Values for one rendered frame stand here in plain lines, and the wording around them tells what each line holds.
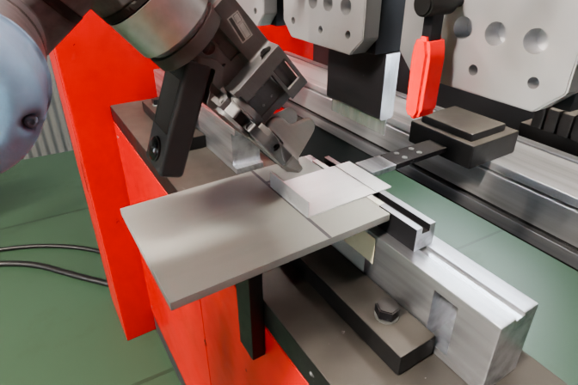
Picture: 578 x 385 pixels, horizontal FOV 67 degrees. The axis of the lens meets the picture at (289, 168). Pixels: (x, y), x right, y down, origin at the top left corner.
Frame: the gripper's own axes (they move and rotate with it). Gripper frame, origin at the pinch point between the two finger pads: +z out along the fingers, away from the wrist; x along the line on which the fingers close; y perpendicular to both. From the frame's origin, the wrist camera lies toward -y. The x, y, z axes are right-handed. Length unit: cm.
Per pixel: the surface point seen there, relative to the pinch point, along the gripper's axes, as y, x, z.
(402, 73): 42, 40, 44
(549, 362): 14, 0, 148
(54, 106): -54, 269, 49
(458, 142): 19.8, -2.0, 19.9
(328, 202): 0.1, -2.9, 5.8
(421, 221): 5.2, -11.0, 10.8
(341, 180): 3.6, 0.4, 8.7
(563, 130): 34.2, -7.0, 32.9
